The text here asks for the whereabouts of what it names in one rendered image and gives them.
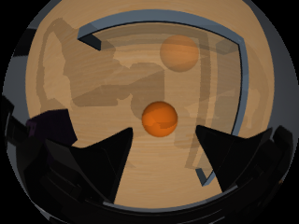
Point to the clear l-shaped low wall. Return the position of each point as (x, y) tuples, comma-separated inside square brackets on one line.
[(228, 63)]

